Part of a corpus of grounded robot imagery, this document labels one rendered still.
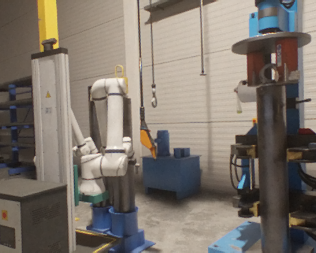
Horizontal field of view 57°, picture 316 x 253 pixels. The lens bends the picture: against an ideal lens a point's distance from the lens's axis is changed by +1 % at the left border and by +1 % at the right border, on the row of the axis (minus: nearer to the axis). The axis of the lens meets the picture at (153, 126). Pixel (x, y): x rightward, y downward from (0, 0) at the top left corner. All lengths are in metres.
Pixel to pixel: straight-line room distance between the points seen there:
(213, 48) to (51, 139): 3.48
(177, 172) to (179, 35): 2.48
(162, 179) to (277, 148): 2.70
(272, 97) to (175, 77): 3.26
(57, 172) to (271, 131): 1.63
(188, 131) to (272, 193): 3.01
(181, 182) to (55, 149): 2.69
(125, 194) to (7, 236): 1.21
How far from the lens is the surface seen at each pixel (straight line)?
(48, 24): 4.03
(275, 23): 2.55
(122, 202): 2.91
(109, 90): 2.25
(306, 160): 2.31
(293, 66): 2.35
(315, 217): 2.41
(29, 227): 1.94
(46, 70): 2.34
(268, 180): 2.46
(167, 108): 5.52
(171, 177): 4.67
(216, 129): 4.96
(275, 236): 2.57
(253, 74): 2.62
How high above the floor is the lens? 1.24
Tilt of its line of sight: 1 degrees down
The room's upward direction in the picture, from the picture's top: 2 degrees counter-clockwise
